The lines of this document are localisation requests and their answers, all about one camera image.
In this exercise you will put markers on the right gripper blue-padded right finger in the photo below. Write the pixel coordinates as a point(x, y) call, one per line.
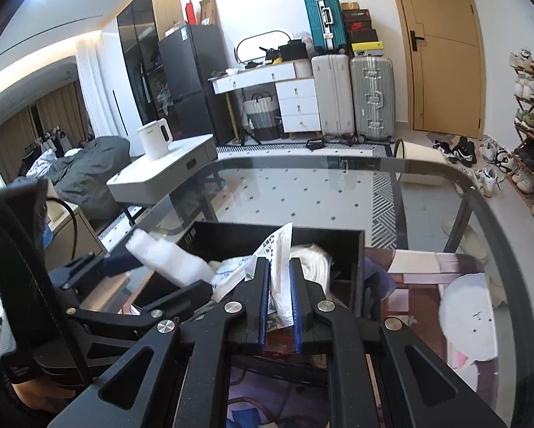
point(311, 332)

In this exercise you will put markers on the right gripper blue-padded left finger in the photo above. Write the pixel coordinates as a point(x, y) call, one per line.
point(247, 328)

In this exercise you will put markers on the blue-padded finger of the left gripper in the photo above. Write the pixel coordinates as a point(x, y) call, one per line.
point(88, 270)
point(182, 304)

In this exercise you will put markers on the white foam packing block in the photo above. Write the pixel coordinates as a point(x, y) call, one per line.
point(168, 259)

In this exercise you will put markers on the clear bag with white item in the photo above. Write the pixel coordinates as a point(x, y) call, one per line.
point(316, 264)

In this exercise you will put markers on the person's left hand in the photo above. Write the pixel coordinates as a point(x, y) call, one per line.
point(43, 395)

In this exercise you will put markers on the black cardboard box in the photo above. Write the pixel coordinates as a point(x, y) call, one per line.
point(230, 272)

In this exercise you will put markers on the white low side cabinet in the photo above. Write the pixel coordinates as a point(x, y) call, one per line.
point(146, 181)

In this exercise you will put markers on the white electric kettle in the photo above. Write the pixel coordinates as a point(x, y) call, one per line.
point(155, 138)

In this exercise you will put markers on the striped laundry basket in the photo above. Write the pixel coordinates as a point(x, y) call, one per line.
point(264, 116)

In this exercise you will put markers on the white dresser with drawers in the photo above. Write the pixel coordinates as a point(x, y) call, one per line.
point(290, 84)

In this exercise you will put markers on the black refrigerator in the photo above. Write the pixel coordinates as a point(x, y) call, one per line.
point(191, 55)

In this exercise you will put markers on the oval mirror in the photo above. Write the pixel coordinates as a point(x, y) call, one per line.
point(256, 47)

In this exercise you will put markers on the white hard suitcase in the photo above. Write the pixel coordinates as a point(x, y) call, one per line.
point(332, 81)

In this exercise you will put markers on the silver aluminium suitcase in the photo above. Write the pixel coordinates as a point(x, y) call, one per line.
point(374, 97)

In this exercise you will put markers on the stack of shoe boxes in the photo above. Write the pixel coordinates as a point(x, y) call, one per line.
point(360, 33)

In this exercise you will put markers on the teal suitcase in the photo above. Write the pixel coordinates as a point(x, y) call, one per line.
point(327, 26)

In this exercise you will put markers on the wooden door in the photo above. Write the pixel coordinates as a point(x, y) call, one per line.
point(445, 66)

